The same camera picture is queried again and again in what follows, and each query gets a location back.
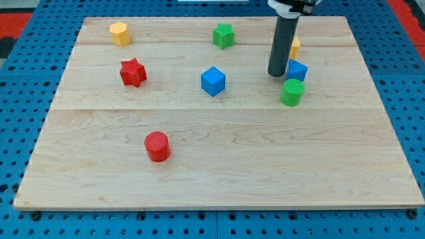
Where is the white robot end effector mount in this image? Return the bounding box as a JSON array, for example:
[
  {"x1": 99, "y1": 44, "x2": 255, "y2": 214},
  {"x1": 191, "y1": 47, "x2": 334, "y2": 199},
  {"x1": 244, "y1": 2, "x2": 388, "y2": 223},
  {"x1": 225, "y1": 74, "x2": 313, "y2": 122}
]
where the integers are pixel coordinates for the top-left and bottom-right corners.
[{"x1": 268, "y1": 0, "x2": 322, "y2": 19}]

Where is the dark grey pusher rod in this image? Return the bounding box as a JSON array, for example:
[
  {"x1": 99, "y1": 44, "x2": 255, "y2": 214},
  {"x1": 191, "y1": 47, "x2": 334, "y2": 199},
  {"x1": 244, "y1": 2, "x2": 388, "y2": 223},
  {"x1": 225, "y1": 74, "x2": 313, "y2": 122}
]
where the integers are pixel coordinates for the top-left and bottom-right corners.
[{"x1": 268, "y1": 16, "x2": 298, "y2": 77}]

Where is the green star block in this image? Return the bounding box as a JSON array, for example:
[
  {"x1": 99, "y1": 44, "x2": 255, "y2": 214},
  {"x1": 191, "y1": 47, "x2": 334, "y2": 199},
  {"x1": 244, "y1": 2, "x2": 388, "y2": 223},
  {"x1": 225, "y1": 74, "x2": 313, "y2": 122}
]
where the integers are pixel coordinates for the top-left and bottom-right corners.
[{"x1": 212, "y1": 23, "x2": 234, "y2": 50}]

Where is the yellow heart block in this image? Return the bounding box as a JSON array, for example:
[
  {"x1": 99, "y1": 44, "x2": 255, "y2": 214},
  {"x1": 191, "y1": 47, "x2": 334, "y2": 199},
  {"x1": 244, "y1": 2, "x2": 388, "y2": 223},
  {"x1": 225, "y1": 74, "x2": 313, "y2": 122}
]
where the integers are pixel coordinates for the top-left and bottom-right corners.
[{"x1": 289, "y1": 37, "x2": 301, "y2": 59}]

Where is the red star block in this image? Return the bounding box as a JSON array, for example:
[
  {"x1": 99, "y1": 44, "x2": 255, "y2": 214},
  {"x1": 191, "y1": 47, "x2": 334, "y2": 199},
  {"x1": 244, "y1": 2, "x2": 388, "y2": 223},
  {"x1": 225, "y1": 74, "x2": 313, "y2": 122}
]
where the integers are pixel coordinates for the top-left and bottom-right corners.
[{"x1": 120, "y1": 58, "x2": 147, "y2": 88}]

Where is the blue triangle block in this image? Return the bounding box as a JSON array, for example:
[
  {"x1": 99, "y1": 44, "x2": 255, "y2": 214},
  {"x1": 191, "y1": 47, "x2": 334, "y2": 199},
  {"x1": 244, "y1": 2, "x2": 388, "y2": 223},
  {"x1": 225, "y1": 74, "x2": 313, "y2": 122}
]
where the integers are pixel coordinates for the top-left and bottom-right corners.
[{"x1": 287, "y1": 59, "x2": 308, "y2": 82}]

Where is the green cylinder block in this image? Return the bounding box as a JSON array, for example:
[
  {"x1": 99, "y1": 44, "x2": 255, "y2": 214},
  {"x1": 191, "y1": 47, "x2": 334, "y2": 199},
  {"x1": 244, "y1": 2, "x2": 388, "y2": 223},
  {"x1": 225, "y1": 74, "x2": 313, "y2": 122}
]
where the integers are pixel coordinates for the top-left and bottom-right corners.
[{"x1": 280, "y1": 79, "x2": 305, "y2": 107}]

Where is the blue cube block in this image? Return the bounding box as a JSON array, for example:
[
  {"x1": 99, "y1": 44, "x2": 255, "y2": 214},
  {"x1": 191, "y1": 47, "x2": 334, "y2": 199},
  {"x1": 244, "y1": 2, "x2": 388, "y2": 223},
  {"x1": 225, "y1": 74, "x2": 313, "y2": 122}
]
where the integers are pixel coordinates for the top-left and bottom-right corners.
[{"x1": 201, "y1": 66, "x2": 226, "y2": 97}]

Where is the wooden board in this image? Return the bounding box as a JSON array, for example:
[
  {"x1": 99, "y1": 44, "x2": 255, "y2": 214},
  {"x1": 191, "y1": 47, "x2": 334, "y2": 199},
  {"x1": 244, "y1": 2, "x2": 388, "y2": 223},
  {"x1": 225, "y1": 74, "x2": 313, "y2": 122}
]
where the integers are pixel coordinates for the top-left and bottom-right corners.
[{"x1": 13, "y1": 17, "x2": 424, "y2": 211}]

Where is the yellow hexagon block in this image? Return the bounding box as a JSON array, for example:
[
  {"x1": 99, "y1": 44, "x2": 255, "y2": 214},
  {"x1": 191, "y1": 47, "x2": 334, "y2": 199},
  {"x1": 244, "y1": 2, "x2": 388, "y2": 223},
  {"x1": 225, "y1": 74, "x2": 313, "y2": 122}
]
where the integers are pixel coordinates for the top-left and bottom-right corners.
[{"x1": 110, "y1": 22, "x2": 131, "y2": 46}]

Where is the red cylinder block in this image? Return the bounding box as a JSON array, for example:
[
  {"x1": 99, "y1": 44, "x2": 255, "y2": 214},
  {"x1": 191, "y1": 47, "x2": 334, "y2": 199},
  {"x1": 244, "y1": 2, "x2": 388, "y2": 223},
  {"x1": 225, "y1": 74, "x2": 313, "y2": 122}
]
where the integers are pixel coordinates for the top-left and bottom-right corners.
[{"x1": 144, "y1": 131, "x2": 171, "y2": 163}]

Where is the blue perforated base mat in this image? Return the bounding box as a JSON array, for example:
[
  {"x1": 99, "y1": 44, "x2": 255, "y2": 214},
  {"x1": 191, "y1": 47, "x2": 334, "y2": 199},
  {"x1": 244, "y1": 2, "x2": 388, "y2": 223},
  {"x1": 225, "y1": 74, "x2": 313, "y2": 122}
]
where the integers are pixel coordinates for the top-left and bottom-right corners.
[{"x1": 1, "y1": 1, "x2": 424, "y2": 238}]

